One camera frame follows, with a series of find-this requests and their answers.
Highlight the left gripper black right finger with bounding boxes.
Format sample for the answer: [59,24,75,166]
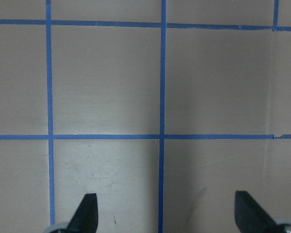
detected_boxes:
[234,191,283,233]

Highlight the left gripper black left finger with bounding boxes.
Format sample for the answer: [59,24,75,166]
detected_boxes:
[66,193,98,233]

